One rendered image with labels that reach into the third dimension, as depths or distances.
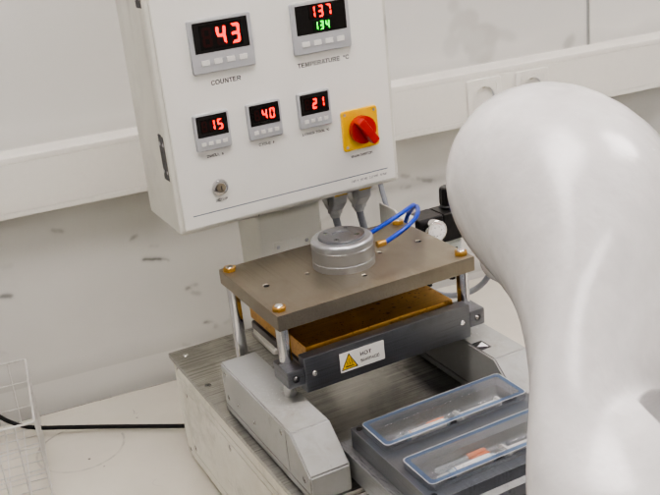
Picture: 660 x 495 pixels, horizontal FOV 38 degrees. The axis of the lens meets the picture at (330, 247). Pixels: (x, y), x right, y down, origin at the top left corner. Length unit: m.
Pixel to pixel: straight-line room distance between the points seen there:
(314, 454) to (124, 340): 0.73
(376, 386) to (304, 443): 0.24
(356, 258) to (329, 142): 0.20
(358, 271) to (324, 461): 0.24
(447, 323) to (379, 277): 0.11
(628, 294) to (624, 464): 0.06
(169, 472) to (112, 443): 0.15
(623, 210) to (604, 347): 0.05
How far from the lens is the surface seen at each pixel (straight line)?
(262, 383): 1.19
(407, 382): 1.30
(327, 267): 1.19
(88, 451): 1.62
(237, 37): 1.23
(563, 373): 0.33
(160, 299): 1.73
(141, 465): 1.55
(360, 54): 1.32
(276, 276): 1.20
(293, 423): 1.10
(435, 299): 1.22
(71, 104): 1.62
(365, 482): 1.07
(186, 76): 1.22
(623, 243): 0.35
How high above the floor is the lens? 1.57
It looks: 21 degrees down
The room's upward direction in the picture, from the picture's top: 6 degrees counter-clockwise
